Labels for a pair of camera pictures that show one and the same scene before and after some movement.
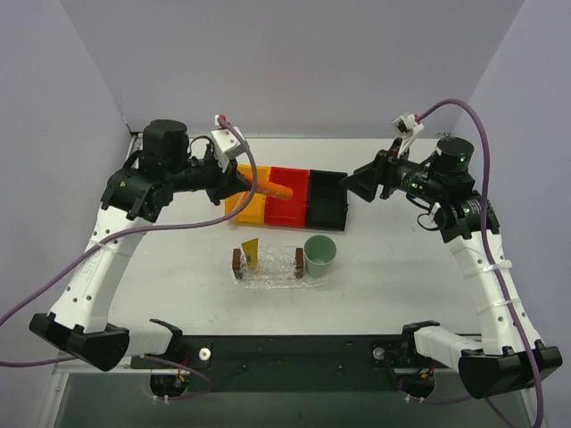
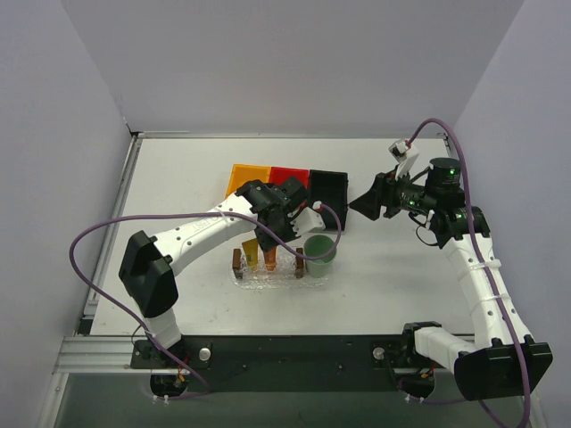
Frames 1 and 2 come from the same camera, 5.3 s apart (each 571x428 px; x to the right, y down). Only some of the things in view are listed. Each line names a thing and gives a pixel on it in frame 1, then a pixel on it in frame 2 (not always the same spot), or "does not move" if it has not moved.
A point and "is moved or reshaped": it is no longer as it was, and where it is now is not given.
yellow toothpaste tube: (252, 252) does not move
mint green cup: (319, 251) does not move
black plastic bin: (326, 201) does not move
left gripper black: (219, 179) -> (271, 235)
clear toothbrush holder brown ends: (270, 263) does not move
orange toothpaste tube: (270, 189) is moved or reshaped
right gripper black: (385, 174) -> (384, 196)
